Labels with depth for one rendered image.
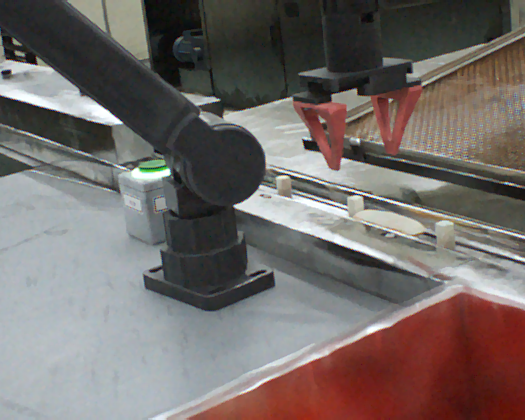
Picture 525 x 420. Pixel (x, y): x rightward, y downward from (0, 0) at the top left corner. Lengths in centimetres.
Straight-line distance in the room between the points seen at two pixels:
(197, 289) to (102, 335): 10
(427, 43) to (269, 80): 122
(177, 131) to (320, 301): 21
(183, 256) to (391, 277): 20
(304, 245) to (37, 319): 27
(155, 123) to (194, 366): 23
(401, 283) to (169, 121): 26
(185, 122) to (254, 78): 429
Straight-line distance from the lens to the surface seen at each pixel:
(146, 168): 119
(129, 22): 864
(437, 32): 406
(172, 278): 101
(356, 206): 110
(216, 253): 98
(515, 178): 105
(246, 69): 527
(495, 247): 98
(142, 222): 119
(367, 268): 96
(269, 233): 109
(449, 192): 127
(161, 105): 95
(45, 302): 107
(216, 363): 87
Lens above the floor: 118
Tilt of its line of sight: 14 degrees down
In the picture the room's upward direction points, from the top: 7 degrees counter-clockwise
